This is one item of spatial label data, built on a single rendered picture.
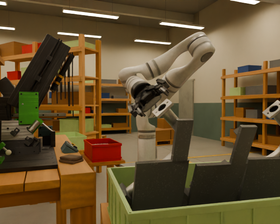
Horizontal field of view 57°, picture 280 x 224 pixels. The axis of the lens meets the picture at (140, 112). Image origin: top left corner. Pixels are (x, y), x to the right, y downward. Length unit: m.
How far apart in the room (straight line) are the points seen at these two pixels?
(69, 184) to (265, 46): 6.94
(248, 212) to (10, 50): 5.32
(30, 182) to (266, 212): 0.85
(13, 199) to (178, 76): 0.87
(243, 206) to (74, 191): 0.72
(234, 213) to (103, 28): 10.86
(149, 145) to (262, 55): 6.58
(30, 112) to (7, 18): 9.46
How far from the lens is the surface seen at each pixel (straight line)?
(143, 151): 1.29
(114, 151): 1.83
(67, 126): 4.44
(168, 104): 0.68
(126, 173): 0.99
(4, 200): 1.27
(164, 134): 7.63
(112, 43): 11.26
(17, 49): 5.61
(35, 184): 1.16
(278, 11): 7.60
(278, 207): 0.77
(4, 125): 1.76
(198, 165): 0.72
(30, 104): 1.76
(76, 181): 1.17
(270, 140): 6.70
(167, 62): 1.04
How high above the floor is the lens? 1.19
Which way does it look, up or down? 2 degrees down
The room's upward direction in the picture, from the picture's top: straight up
